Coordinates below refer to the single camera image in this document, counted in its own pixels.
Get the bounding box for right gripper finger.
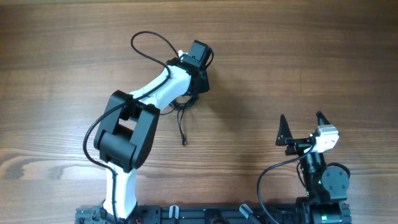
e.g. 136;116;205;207
316;111;330;126
275;114;294;146

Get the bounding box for black usb cables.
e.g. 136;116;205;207
159;93;200;146

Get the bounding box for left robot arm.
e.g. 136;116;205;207
93;40;214;223

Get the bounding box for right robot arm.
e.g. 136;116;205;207
275;111;352;224

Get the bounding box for black right camera cable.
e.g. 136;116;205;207
256;136;317;224

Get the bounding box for black camera cable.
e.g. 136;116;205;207
82;30;181;223
256;136;317;224

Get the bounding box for black left camera cable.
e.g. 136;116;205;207
82;30;181;223

